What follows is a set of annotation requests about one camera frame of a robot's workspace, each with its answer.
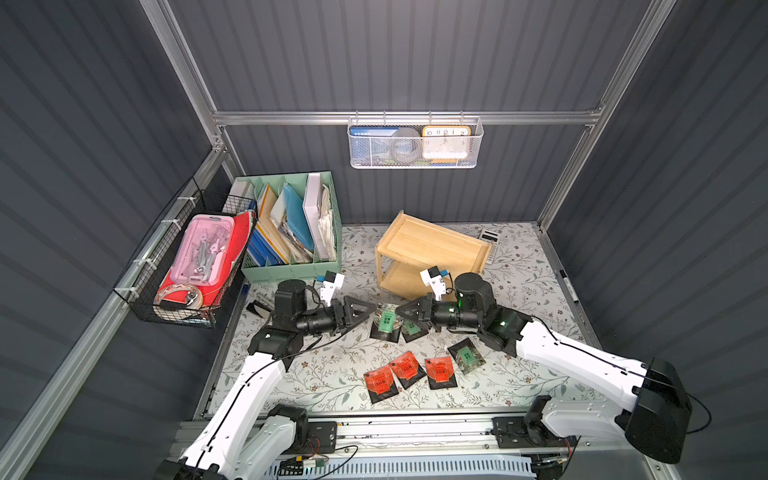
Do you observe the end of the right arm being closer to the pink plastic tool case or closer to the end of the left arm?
the end of the left arm

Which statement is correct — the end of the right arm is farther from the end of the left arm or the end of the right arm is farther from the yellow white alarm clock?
the yellow white alarm clock

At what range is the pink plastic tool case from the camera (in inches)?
27.7

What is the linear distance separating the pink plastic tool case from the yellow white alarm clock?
1.97 ft
